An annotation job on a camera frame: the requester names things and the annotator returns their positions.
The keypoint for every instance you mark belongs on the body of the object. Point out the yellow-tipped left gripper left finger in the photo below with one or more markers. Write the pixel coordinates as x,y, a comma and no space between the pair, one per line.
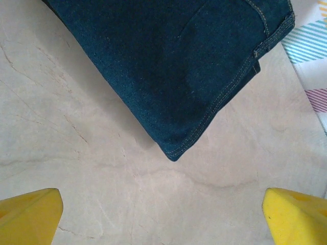
28,219

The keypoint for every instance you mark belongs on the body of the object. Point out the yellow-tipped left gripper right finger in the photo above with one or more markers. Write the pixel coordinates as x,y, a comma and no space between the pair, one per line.
296,219

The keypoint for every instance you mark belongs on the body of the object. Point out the dark blue denim skirt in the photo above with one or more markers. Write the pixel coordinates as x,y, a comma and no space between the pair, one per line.
166,63

